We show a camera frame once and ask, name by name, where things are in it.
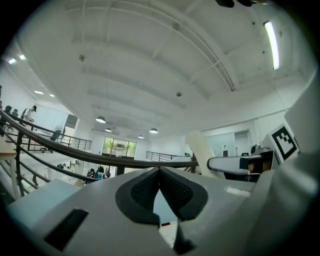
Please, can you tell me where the black standing fan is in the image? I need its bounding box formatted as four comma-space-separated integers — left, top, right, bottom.
49, 123, 64, 143

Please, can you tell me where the long ceiling tube light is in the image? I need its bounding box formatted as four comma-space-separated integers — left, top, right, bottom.
263, 20, 281, 71

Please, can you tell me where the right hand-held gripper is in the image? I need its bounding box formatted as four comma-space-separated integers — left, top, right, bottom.
207, 123, 301, 183

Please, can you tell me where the black metal railing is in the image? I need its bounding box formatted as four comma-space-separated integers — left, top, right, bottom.
0, 107, 200, 202

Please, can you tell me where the large window with plants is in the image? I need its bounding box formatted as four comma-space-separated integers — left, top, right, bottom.
101, 136, 138, 159

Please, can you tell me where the grey metal balcony railing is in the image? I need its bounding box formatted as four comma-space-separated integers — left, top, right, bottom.
145, 150, 186, 163

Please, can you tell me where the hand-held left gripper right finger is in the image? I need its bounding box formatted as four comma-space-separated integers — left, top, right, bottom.
159, 149, 320, 256

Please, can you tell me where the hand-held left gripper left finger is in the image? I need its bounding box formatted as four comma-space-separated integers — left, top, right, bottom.
32, 166, 176, 256

